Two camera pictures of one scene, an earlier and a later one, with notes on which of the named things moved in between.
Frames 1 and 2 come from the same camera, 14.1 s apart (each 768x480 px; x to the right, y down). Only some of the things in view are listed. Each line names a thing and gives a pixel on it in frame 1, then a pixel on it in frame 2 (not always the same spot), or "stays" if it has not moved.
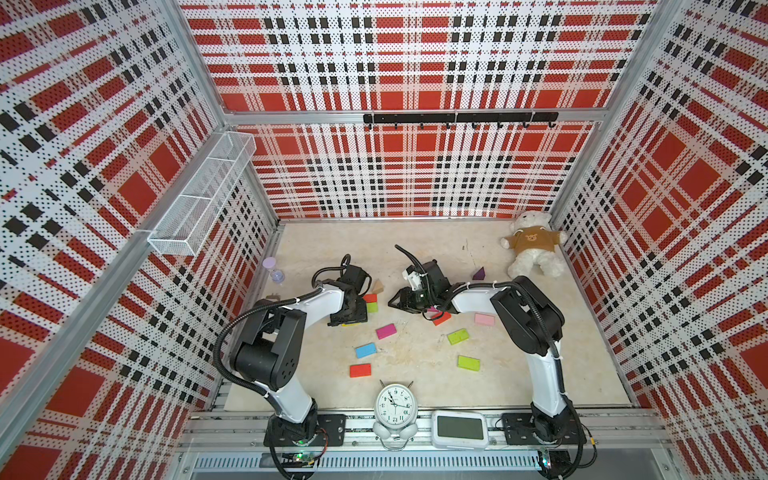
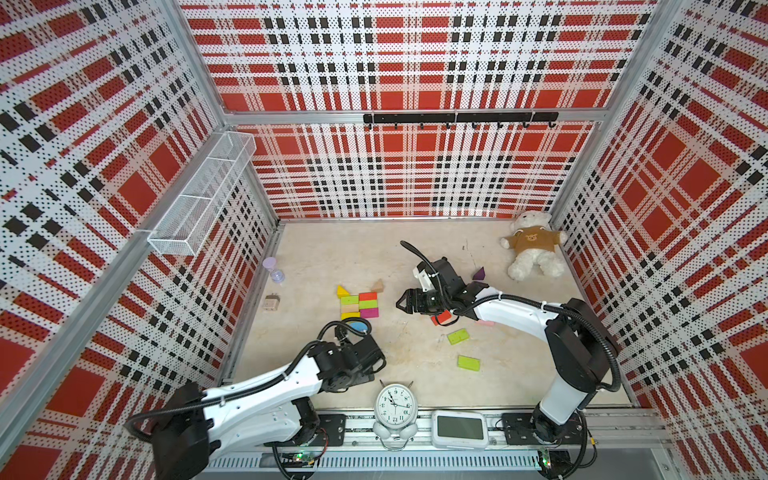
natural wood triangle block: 378,287 stays
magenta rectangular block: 386,331 to 369,312
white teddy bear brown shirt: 533,245 stays
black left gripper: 359,316 to 368,375
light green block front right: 469,363 stays
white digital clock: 459,429 stays
